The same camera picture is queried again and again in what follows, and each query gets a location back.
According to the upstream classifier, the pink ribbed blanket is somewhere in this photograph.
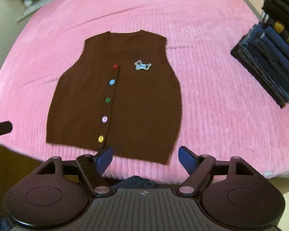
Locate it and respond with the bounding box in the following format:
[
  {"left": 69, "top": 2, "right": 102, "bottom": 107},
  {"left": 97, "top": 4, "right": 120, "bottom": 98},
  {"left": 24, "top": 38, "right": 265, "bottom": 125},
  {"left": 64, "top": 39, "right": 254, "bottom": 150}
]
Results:
[{"left": 0, "top": 0, "right": 289, "bottom": 181}]

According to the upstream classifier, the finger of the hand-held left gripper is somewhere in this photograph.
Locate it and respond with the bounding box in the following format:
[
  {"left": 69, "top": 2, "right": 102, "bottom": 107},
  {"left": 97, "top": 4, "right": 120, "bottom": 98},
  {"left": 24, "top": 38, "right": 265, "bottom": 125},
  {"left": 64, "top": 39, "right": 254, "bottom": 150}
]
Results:
[{"left": 0, "top": 119, "right": 13, "bottom": 140}]

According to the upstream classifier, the dark blue fuzzy rug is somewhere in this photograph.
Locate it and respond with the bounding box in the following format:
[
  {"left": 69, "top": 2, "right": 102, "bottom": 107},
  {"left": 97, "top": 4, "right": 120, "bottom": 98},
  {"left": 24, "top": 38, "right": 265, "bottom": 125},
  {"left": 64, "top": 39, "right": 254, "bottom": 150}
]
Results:
[{"left": 0, "top": 175, "right": 160, "bottom": 231}]

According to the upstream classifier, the stack of folded black clothes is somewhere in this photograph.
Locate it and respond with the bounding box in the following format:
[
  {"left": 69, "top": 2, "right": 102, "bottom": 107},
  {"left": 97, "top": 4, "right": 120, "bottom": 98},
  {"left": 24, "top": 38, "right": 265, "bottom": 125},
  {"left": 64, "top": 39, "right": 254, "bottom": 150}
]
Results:
[{"left": 260, "top": 0, "right": 289, "bottom": 53}]

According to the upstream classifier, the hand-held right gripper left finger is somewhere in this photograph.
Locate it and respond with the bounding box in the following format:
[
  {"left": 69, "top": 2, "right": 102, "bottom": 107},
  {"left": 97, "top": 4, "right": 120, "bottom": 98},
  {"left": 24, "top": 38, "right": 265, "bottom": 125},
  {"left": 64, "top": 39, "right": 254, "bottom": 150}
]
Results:
[{"left": 35, "top": 146, "right": 114, "bottom": 198}]

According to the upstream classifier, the stack of folded blue clothes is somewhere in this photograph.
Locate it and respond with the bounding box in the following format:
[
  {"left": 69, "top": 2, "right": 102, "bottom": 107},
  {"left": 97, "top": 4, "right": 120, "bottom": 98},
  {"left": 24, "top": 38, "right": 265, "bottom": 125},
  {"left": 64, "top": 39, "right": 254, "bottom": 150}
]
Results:
[{"left": 230, "top": 22, "right": 289, "bottom": 109}]

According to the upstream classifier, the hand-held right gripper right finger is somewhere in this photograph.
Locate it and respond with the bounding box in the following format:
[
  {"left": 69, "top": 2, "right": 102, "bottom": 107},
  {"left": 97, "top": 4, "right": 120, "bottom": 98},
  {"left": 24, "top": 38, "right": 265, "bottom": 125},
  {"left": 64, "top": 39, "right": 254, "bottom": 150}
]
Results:
[{"left": 178, "top": 146, "right": 252, "bottom": 198}]

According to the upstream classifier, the brown vest with coloured buttons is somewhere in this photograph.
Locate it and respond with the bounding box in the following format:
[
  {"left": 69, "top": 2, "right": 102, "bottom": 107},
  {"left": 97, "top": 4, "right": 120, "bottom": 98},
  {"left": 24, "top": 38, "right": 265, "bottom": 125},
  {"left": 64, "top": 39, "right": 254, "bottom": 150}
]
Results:
[{"left": 46, "top": 30, "right": 183, "bottom": 165}]

